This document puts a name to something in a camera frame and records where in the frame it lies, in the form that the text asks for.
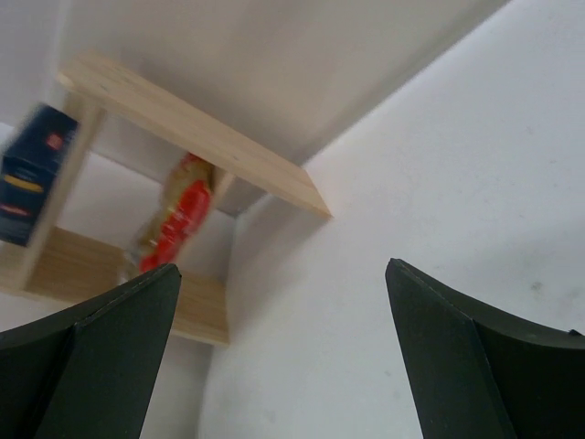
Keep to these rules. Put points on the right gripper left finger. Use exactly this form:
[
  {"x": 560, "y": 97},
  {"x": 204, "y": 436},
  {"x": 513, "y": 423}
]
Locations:
[{"x": 89, "y": 371}]

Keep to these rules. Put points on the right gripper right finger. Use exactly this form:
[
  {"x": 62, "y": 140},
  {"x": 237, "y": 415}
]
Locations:
[{"x": 476, "y": 371}]

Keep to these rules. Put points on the red pasta bag front side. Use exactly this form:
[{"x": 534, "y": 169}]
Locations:
[{"x": 184, "y": 203}]

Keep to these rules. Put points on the blue pasta box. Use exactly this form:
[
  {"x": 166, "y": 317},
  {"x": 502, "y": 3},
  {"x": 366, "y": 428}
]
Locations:
[{"x": 30, "y": 164}]

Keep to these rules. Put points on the wooden two-tier shelf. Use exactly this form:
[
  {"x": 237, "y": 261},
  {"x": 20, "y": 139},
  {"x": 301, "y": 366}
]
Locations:
[{"x": 63, "y": 266}]

